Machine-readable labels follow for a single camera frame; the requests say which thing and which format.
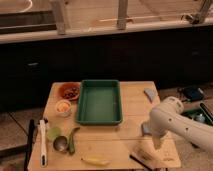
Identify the green cucumber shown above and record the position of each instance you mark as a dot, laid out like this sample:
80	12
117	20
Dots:
71	144

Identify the green bin with items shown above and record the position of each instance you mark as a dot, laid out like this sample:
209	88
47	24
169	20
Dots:
200	114

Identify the small metal cup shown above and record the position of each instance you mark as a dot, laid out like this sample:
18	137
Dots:
60	144

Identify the black device on floor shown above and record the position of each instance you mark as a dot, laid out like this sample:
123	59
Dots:
192	93

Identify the green plastic tray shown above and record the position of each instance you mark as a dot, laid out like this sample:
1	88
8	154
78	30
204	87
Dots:
99	103

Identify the light green cup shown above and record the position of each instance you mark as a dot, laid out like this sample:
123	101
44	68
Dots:
53	133

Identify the wooden brush with black bristles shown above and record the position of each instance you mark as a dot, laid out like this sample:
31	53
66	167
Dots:
143	158

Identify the orange bowl with beans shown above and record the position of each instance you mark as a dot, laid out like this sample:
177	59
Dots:
69	91

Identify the yellow banana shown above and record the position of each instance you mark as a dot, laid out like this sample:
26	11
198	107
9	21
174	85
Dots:
95	161

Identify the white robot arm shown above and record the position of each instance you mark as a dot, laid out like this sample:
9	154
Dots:
166	116

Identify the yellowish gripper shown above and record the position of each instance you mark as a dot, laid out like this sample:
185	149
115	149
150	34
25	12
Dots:
157	140

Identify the small cup with orange content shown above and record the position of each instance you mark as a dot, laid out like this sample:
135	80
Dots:
63	108

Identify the grey cloth piece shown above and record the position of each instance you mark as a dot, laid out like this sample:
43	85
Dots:
151	94

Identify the blue-grey sponge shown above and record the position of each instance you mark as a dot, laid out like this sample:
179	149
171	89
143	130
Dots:
145	129

